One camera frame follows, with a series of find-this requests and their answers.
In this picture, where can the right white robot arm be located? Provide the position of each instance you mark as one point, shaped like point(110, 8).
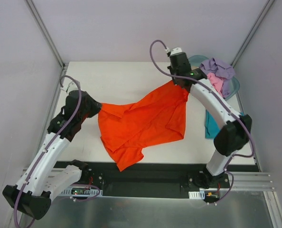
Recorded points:
point(234, 127)

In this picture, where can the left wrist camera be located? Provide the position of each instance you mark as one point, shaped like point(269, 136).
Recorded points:
point(71, 87)

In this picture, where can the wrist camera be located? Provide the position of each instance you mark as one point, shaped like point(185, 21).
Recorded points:
point(71, 87)
point(173, 51)

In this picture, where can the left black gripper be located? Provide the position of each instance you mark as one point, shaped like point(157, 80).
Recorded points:
point(93, 107)

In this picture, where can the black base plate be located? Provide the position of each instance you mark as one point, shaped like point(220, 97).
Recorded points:
point(150, 180)

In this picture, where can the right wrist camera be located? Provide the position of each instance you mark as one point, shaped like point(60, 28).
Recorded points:
point(173, 51)

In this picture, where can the aluminium frame post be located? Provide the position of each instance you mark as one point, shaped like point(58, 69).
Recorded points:
point(254, 28)
point(41, 25)

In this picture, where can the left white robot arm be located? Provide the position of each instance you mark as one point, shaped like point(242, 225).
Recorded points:
point(34, 191)

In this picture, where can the purple t shirt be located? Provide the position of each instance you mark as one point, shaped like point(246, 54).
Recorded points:
point(220, 69)

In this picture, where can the right aluminium frame post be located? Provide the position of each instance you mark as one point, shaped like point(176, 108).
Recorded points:
point(254, 28)

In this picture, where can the pink t shirt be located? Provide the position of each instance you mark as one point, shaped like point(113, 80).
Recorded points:
point(216, 82)

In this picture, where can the teal plastic basket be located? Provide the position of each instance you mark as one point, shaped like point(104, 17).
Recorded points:
point(196, 60)

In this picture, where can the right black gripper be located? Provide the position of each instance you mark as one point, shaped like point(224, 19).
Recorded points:
point(179, 82)

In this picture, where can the left aluminium frame post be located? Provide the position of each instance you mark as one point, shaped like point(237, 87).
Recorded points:
point(41, 25)

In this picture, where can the teal folded t shirt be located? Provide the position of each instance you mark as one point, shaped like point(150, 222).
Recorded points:
point(211, 127)

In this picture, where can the orange t shirt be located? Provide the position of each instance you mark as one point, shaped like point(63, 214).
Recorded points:
point(158, 118)

